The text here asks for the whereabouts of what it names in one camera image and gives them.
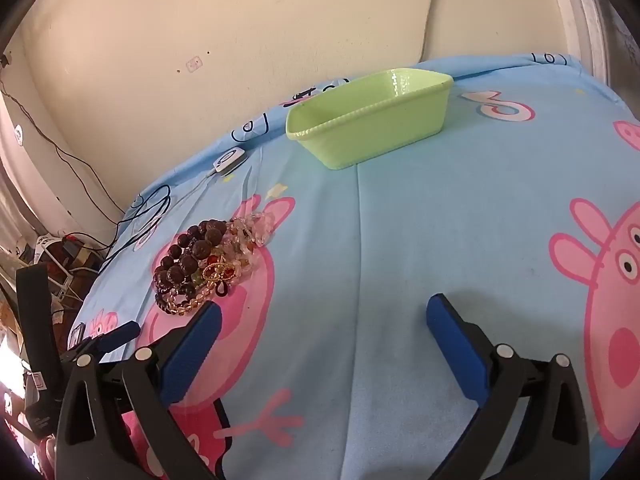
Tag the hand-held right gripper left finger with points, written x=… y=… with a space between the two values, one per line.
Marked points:
x=192 y=350

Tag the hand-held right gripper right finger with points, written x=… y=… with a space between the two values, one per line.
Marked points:
x=457 y=345

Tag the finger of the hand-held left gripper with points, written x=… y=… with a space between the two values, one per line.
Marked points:
x=120 y=332

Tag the green plastic basin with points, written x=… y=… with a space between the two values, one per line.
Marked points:
x=380 y=130

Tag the cluttered white rack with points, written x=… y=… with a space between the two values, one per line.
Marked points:
x=65 y=260

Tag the grey curtain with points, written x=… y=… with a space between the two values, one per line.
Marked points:
x=15 y=210

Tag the blue cartoon printed bedsheet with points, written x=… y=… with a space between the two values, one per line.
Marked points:
x=400 y=240

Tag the small white wall fitting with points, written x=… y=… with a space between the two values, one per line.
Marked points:
x=18 y=133

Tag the small wall sticker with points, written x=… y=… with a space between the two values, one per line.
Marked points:
x=194 y=64

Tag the white door frame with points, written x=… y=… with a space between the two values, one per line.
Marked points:
x=585 y=20

